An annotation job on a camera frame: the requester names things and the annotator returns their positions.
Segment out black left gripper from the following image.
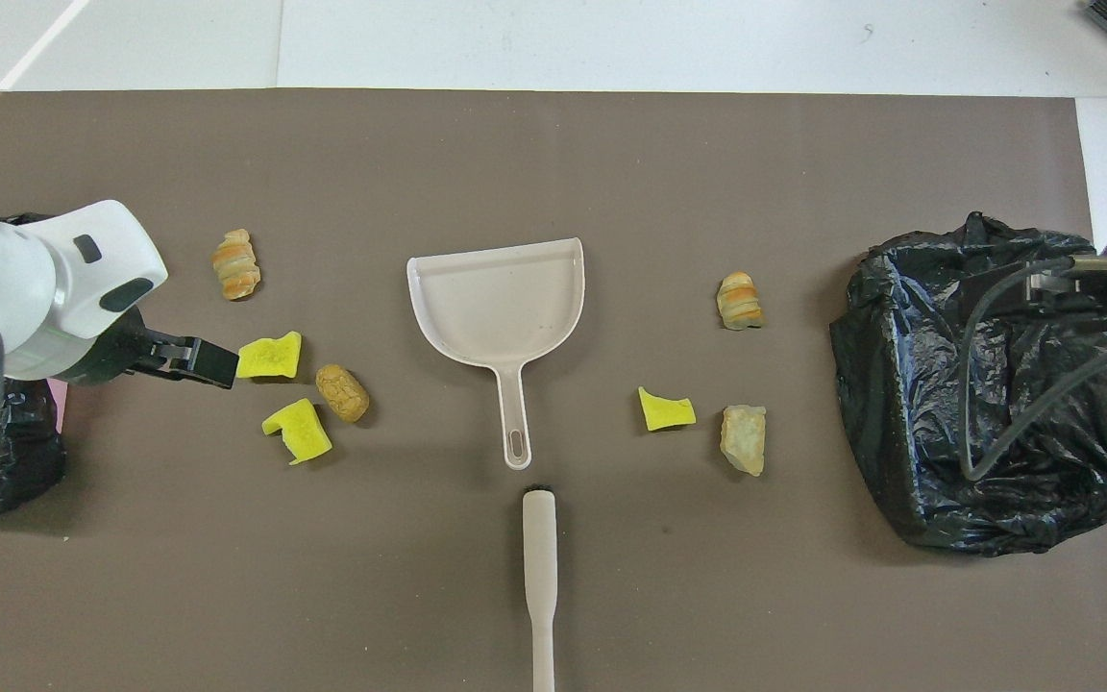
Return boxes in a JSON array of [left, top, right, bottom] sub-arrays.
[[63, 306, 239, 390]]

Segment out yellow sponge piece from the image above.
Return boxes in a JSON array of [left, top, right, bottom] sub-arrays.
[[638, 386, 698, 433], [261, 398, 334, 466], [234, 331, 304, 381]]

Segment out striped toy croissant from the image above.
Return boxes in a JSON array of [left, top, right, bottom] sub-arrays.
[[210, 229, 262, 301], [716, 272, 765, 332]]

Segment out brown oval toy bread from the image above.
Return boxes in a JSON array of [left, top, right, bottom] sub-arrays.
[[314, 363, 371, 424]]

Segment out beige plastic dustpan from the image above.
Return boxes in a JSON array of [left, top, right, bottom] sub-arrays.
[[406, 237, 586, 471]]

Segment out pale toy bread piece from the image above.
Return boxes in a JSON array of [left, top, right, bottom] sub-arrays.
[[720, 404, 767, 478]]

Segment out beige brush with black bristles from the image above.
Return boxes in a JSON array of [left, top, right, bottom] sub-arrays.
[[522, 483, 559, 692]]

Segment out right black trash bag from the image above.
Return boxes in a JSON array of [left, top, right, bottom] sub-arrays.
[[829, 211, 1107, 557]]

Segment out crumpled black trash bag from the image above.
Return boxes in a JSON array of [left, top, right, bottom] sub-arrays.
[[0, 213, 67, 521]]

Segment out brown table mat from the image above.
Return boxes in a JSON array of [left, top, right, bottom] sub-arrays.
[[0, 89, 1107, 692]]

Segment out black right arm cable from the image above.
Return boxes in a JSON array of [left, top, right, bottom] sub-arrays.
[[957, 254, 1107, 482]]

